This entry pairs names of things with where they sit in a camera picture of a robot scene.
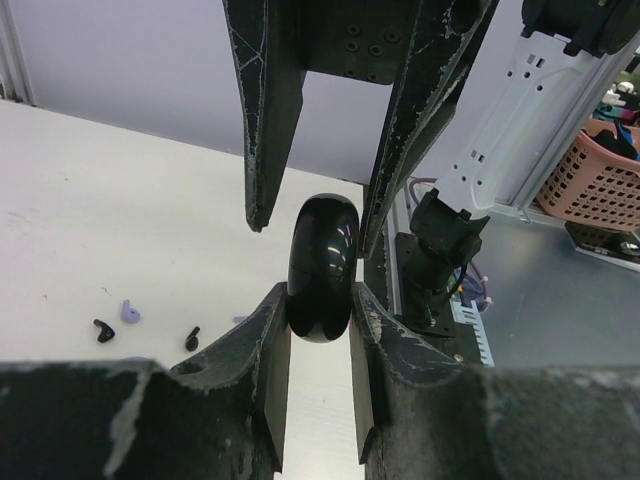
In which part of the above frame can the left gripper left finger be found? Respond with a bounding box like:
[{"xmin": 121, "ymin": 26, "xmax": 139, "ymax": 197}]
[{"xmin": 171, "ymin": 282, "xmax": 291, "ymax": 473}]

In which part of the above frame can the pink plastic basket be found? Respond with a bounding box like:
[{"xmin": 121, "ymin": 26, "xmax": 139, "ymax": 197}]
[{"xmin": 535, "ymin": 119, "xmax": 639, "ymax": 232}]

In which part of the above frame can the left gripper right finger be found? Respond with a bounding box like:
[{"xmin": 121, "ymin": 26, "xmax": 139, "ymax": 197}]
[{"xmin": 349, "ymin": 282, "xmax": 463, "ymax": 465}]

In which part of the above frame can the white slotted cable duct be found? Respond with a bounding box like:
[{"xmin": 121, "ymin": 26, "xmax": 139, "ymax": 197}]
[{"xmin": 449, "ymin": 299, "xmax": 495, "ymax": 368}]

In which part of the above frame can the purple earbud charging case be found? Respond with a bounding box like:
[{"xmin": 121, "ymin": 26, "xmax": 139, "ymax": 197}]
[{"xmin": 123, "ymin": 356, "xmax": 149, "ymax": 362}]

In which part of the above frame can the right aluminium frame post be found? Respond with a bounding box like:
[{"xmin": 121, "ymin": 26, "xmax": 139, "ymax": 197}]
[{"xmin": 1, "ymin": 0, "xmax": 36, "ymax": 106}]

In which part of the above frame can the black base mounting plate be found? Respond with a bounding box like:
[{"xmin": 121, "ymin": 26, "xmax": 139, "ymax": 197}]
[{"xmin": 385, "ymin": 226, "xmax": 457, "ymax": 342}]

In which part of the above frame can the black earbud charging case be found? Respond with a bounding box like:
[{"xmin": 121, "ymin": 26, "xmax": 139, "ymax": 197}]
[{"xmin": 286, "ymin": 193, "xmax": 359, "ymax": 343}]

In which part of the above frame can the black earbud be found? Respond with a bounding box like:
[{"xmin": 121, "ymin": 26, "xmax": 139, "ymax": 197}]
[
  {"xmin": 93, "ymin": 319, "xmax": 116, "ymax": 344},
  {"xmin": 184, "ymin": 326, "xmax": 200, "ymax": 352}
]

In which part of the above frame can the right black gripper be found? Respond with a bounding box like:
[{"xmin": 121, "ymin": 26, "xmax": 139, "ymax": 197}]
[{"xmin": 223, "ymin": 0, "xmax": 498, "ymax": 259}]

